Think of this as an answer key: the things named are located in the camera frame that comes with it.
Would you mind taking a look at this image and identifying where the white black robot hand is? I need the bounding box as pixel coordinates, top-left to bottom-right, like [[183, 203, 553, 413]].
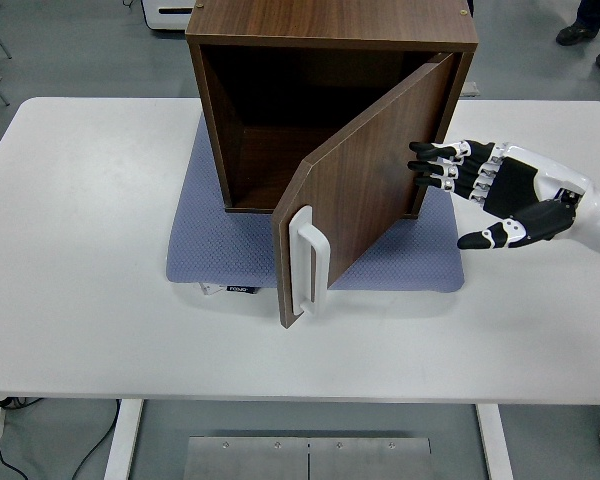
[[407, 139, 600, 259]]

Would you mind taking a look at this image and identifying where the brown wooden cabinet door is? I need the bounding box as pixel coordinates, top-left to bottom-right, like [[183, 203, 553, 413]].
[[272, 51, 456, 330]]

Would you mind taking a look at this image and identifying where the white cabinet door handle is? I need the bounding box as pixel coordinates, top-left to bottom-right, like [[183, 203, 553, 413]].
[[288, 205, 329, 317]]

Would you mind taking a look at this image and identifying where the brown wooden cabinet body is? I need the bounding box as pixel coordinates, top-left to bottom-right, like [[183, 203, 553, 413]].
[[185, 0, 480, 221]]

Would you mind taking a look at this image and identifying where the person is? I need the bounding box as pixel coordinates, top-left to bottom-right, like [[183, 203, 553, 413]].
[[555, 0, 600, 84]]

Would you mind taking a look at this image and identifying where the white table leg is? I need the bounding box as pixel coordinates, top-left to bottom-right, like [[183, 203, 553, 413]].
[[475, 402, 514, 480], [103, 398, 145, 480]]

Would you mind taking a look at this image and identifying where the blue dotted mat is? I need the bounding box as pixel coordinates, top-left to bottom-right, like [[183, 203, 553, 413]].
[[165, 110, 466, 294]]

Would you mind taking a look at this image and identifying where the grey metal plate with screws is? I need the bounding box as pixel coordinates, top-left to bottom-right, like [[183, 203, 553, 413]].
[[183, 436, 432, 480]]

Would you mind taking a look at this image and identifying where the white appliance with slot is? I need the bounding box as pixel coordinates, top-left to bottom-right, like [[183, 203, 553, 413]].
[[140, 0, 201, 32]]

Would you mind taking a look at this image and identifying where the black power cable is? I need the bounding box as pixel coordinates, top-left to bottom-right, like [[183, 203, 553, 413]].
[[71, 398, 121, 480], [0, 423, 29, 480]]

